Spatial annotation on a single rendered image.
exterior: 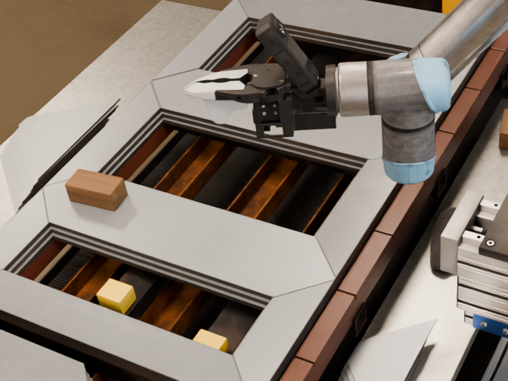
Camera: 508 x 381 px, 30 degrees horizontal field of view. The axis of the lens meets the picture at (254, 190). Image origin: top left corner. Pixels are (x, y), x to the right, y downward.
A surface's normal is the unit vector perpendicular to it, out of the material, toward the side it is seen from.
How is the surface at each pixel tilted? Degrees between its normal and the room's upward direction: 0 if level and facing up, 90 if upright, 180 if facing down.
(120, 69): 0
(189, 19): 0
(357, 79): 36
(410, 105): 90
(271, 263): 0
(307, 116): 82
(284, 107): 82
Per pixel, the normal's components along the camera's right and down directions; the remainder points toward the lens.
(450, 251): -0.50, 0.61
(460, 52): -0.14, 0.62
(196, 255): -0.12, -0.75
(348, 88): -0.13, 0.10
